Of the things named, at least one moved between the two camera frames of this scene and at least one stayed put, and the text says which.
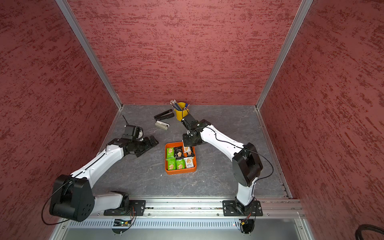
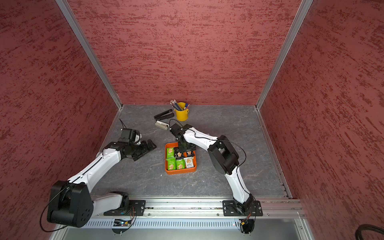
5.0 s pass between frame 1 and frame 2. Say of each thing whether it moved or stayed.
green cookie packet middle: stayed
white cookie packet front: stayed
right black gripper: moved
